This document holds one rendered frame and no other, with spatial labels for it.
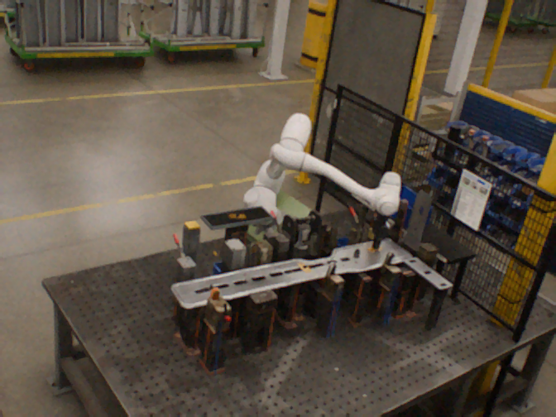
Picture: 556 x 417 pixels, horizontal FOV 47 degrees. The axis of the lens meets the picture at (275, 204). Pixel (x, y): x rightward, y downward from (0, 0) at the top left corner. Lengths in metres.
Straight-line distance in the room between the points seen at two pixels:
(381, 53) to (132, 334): 3.46
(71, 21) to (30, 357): 6.54
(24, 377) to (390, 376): 2.11
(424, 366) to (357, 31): 3.44
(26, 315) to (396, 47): 3.54
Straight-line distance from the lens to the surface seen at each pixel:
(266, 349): 3.16
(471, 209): 3.75
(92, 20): 10.03
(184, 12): 10.79
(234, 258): 3.16
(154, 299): 3.45
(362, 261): 3.45
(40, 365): 4.15
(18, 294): 4.75
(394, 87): 5.61
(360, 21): 5.90
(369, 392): 3.10
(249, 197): 3.82
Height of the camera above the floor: 2.72
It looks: 26 degrees down
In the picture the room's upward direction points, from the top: 9 degrees clockwise
